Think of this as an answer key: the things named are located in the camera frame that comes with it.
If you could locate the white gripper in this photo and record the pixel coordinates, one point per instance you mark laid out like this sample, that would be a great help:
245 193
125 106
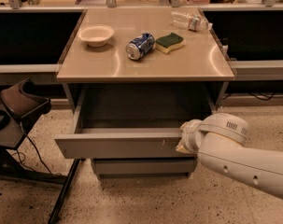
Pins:
189 138

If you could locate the grey top drawer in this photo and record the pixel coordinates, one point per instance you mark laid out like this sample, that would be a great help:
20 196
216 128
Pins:
133 121

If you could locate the grey drawer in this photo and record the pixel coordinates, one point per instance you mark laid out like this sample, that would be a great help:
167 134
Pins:
143 166
133 121

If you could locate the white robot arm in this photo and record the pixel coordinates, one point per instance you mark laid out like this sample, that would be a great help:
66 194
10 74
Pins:
219 143

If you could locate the grey bottom drawer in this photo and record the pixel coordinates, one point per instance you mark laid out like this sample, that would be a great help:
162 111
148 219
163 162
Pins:
143 166

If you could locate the grey drawer cabinet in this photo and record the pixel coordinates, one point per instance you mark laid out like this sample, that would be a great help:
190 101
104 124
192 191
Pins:
198 61

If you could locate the green yellow sponge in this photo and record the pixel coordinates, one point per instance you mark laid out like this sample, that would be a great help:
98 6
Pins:
170 42

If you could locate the blue soda can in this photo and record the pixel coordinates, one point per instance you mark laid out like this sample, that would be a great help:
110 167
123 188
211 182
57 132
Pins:
140 46

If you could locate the clear plastic bottle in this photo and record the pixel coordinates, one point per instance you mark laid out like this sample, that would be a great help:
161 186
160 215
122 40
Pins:
191 22

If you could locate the white paper bowl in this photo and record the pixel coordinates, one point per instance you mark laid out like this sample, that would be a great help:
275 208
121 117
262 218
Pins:
95 35

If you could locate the brown cradle on stand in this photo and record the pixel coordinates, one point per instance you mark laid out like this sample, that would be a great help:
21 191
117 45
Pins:
23 104

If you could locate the black metal stand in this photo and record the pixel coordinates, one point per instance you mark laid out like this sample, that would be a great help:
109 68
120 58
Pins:
32 202

